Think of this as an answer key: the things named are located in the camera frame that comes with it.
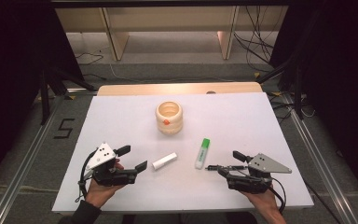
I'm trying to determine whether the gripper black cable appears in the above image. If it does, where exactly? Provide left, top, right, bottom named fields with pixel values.
left=268, top=176, right=287, bottom=214
left=75, top=150, right=97, bottom=203

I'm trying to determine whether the white board table cover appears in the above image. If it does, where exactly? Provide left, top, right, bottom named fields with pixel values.
left=51, top=91, right=315, bottom=215

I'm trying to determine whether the cream ribbed pen holder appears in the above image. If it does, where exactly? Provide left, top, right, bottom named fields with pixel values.
left=155, top=100, right=184, bottom=135

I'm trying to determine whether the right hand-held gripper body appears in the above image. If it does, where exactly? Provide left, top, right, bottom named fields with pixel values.
left=218, top=152, right=293, bottom=194

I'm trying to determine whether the black curtain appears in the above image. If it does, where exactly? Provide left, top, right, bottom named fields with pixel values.
left=269, top=0, right=358, bottom=200
left=0, top=0, right=85, bottom=194

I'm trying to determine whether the aluminium floor rail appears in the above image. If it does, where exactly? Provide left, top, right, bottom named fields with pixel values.
left=0, top=92, right=73, bottom=224
left=281, top=92, right=358, bottom=224

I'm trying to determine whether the thin black floor cable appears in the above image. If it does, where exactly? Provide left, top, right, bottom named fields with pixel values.
left=75, top=51, right=105, bottom=66

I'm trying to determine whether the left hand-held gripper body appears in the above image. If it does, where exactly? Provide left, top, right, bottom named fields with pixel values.
left=85, top=142, right=138, bottom=188

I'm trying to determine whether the black metal stand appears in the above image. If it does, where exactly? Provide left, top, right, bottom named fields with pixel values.
left=255, top=59, right=306, bottom=120

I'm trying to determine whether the bundle of black cables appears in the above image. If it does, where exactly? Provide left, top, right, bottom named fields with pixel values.
left=232, top=6, right=281, bottom=73

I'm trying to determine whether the beige wooden desk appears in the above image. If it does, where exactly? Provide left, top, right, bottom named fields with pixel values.
left=54, top=6, right=290, bottom=62

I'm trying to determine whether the green highlighter pen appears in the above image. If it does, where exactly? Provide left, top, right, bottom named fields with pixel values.
left=194, top=137, right=211, bottom=170

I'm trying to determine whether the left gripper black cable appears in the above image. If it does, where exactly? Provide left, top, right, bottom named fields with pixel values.
left=75, top=150, right=97, bottom=203

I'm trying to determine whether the person's left hand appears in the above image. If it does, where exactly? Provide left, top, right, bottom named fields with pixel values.
left=85, top=161, right=127, bottom=209

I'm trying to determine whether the black tripod stand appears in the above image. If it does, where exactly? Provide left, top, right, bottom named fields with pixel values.
left=38, top=66, right=97, bottom=125

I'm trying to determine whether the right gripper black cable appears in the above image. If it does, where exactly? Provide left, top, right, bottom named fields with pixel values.
left=268, top=176, right=287, bottom=214

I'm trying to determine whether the person's right hand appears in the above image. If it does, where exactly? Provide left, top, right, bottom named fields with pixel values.
left=241, top=186, right=282, bottom=217

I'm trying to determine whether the black overhead frame bar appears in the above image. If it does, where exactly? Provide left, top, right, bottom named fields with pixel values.
left=49, top=0, right=293, bottom=8

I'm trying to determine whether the white eraser stick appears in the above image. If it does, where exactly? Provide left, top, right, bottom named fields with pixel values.
left=151, top=151, right=179, bottom=171

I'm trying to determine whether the wooden table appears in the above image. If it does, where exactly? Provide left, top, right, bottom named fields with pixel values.
left=96, top=81, right=264, bottom=97

